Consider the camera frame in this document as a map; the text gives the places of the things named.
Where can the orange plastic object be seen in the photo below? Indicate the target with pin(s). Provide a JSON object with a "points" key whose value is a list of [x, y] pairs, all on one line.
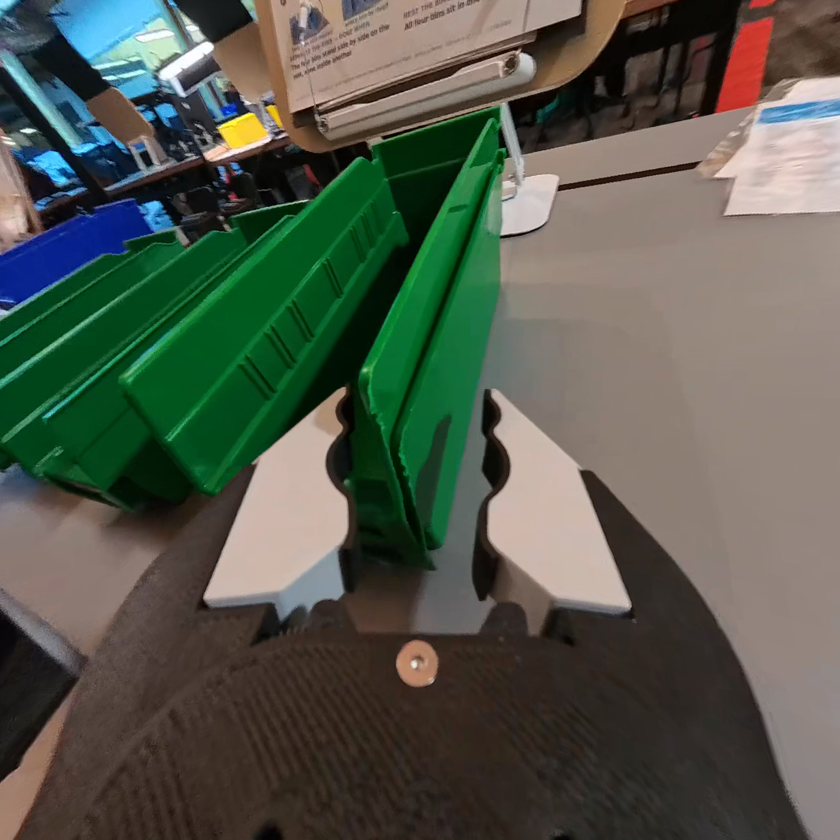
{"points": [[745, 59]]}

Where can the green plastic bin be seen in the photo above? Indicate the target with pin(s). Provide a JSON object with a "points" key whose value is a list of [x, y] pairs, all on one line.
{"points": [[459, 341], [52, 341], [184, 308], [262, 367]]}

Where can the white blue paper sheet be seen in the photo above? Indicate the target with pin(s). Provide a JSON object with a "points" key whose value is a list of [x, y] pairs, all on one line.
{"points": [[787, 164]]}

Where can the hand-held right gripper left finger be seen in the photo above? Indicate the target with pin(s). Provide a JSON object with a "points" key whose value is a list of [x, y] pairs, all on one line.
{"points": [[282, 512]]}

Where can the grey desk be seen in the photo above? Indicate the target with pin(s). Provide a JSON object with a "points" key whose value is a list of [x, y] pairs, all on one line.
{"points": [[656, 394]]}

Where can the blue plastic bin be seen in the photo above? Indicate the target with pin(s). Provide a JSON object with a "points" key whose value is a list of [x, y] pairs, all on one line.
{"points": [[65, 256]]}

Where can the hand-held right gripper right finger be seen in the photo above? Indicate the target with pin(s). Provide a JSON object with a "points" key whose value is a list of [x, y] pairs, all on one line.
{"points": [[551, 525]]}

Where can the printed instruction sheet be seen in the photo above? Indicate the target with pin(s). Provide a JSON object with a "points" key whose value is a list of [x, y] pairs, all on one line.
{"points": [[426, 39]]}

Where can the yellow plastic bin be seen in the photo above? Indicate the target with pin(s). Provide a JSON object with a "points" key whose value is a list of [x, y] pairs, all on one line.
{"points": [[243, 128]]}

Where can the wooden document stand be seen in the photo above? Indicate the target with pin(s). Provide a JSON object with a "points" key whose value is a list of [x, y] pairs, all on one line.
{"points": [[243, 65], [121, 115]]}

